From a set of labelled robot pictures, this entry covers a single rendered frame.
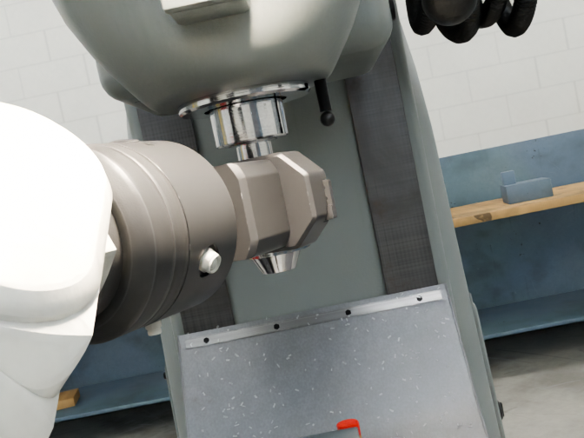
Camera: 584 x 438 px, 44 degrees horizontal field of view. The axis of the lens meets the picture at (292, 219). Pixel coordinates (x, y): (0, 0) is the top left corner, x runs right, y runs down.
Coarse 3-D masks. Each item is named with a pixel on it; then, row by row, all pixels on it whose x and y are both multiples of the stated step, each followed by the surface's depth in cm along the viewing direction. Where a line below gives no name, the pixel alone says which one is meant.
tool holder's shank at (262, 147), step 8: (240, 144) 46; (248, 144) 46; (256, 144) 46; (264, 144) 46; (240, 152) 47; (248, 152) 46; (256, 152) 46; (264, 152) 46; (272, 152) 47; (240, 160) 47
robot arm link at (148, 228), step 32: (128, 160) 31; (128, 192) 30; (160, 192) 31; (128, 224) 30; (160, 224) 30; (128, 256) 30; (160, 256) 30; (128, 288) 30; (160, 288) 31; (96, 320) 31; (128, 320) 31
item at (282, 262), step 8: (272, 256) 46; (280, 256) 46; (288, 256) 46; (296, 256) 47; (256, 264) 47; (264, 264) 46; (272, 264) 46; (280, 264) 46; (288, 264) 47; (264, 272) 47; (272, 272) 47
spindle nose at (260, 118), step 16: (272, 96) 46; (224, 112) 45; (240, 112) 45; (256, 112) 45; (272, 112) 45; (224, 128) 45; (240, 128) 45; (256, 128) 45; (272, 128) 45; (224, 144) 46
